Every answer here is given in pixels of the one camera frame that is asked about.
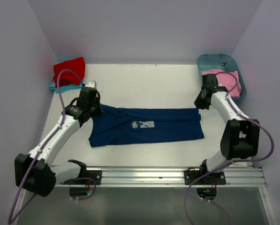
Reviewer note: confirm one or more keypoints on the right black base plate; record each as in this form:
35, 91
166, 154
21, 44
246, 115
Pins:
192, 173

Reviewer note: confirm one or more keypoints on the teal plastic basket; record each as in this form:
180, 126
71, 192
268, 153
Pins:
231, 66

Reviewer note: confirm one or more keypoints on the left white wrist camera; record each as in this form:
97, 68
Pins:
91, 84

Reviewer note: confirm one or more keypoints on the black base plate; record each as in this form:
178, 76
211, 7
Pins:
192, 173
96, 175

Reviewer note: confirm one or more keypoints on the teal folded t-shirt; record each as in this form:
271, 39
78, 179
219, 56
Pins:
63, 89

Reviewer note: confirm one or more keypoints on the pink t-shirt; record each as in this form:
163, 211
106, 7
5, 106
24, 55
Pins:
227, 81

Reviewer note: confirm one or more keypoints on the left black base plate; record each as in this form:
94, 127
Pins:
96, 175

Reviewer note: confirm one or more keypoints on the red folded t-shirt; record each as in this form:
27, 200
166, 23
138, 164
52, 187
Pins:
73, 72

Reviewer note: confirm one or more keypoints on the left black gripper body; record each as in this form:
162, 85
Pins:
95, 108

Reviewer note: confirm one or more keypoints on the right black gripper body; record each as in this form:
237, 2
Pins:
201, 103

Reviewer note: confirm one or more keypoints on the navy blue t-shirt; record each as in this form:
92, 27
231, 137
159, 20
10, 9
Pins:
123, 126

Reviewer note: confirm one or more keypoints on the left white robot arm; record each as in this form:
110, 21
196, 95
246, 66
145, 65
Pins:
35, 171

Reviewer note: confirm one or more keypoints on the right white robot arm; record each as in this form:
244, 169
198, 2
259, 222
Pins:
240, 137

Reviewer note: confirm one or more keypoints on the teal t-shirt in basket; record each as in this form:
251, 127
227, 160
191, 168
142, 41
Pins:
206, 66

